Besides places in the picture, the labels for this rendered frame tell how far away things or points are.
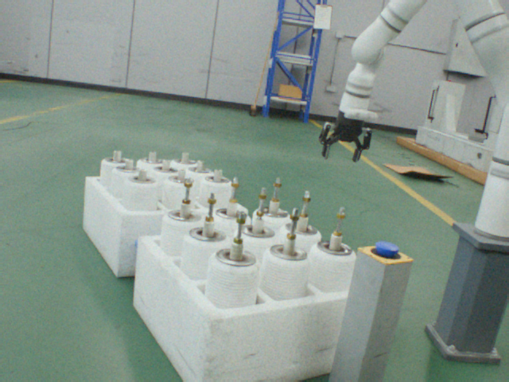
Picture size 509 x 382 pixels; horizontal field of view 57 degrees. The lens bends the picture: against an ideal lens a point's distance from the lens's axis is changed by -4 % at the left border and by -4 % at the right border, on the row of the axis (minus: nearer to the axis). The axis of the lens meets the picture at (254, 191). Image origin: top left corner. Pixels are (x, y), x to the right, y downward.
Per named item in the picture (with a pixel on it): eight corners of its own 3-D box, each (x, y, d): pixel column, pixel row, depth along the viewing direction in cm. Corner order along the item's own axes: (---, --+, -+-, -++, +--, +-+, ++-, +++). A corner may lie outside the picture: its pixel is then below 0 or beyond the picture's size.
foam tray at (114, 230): (188, 223, 180) (192, 176, 176) (240, 265, 149) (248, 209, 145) (82, 228, 159) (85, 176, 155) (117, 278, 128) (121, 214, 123)
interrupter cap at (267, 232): (235, 226, 106) (236, 224, 106) (268, 228, 108) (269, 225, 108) (244, 239, 99) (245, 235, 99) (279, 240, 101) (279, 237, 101)
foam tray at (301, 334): (267, 288, 136) (277, 228, 131) (361, 364, 104) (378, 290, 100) (132, 305, 115) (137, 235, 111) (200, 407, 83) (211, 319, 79)
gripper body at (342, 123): (362, 107, 136) (354, 138, 140) (334, 103, 134) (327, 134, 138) (372, 115, 129) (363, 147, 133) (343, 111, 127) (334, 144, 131)
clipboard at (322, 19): (329, 31, 631) (334, 1, 622) (330, 30, 628) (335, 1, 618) (311, 28, 629) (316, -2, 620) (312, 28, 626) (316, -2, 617)
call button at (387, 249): (385, 251, 85) (387, 239, 85) (401, 259, 82) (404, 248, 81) (369, 252, 83) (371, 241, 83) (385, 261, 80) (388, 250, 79)
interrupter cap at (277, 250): (307, 265, 90) (308, 261, 90) (267, 258, 91) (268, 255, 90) (307, 251, 97) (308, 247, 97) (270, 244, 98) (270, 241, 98)
